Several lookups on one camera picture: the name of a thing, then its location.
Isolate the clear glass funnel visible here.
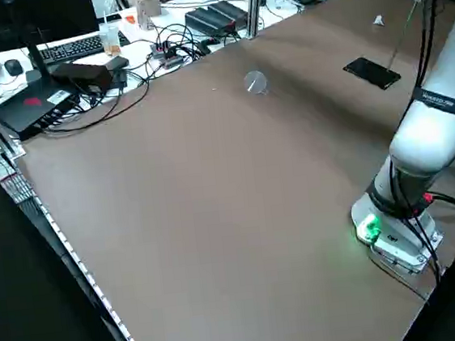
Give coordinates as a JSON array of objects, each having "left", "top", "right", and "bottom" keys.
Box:
[{"left": 241, "top": 68, "right": 271, "bottom": 98}]

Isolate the grey USB hub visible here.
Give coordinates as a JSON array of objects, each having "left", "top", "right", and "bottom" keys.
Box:
[{"left": 150, "top": 38, "right": 185, "bottom": 71}]

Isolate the small black adapter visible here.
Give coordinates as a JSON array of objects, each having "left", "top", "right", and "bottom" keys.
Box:
[{"left": 108, "top": 68, "right": 130, "bottom": 91}]

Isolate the black power supply box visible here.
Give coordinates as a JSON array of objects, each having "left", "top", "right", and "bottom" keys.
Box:
[
  {"left": 209, "top": 0, "right": 250, "bottom": 28},
  {"left": 184, "top": 3, "right": 239, "bottom": 40}
]

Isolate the small dark grey device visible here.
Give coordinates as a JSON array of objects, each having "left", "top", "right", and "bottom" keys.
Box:
[{"left": 104, "top": 53, "right": 131, "bottom": 74}]

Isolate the black power brick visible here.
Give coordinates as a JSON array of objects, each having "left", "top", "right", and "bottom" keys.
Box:
[{"left": 49, "top": 58, "right": 115, "bottom": 99}]

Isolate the clear drink cup with straw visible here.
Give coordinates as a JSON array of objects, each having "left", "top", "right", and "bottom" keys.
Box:
[{"left": 96, "top": 9, "right": 122, "bottom": 58}]

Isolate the brown cardboard box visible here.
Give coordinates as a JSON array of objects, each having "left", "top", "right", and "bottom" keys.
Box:
[{"left": 129, "top": 0, "right": 164, "bottom": 32}]

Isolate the black keyboard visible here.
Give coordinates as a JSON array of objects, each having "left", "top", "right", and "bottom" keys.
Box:
[{"left": 28, "top": 28, "right": 134, "bottom": 69}]

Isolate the black box with red logo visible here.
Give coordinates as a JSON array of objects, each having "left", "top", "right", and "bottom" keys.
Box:
[{"left": 0, "top": 75, "right": 86, "bottom": 145}]

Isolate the black computer monitor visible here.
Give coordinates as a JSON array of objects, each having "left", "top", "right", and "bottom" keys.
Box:
[{"left": 0, "top": 0, "right": 105, "bottom": 87}]

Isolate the black computer mouse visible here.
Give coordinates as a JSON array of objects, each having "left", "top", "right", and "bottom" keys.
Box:
[{"left": 2, "top": 57, "right": 24, "bottom": 78}]

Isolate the long black desk cable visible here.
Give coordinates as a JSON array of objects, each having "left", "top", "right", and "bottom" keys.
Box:
[{"left": 37, "top": 70, "right": 155, "bottom": 137}]

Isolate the metal ring stand black base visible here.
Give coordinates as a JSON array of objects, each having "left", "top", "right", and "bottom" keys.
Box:
[{"left": 335, "top": 0, "right": 439, "bottom": 96}]

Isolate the grey slotted cable duct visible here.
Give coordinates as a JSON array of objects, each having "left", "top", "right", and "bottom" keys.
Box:
[{"left": 0, "top": 142, "right": 153, "bottom": 341}]

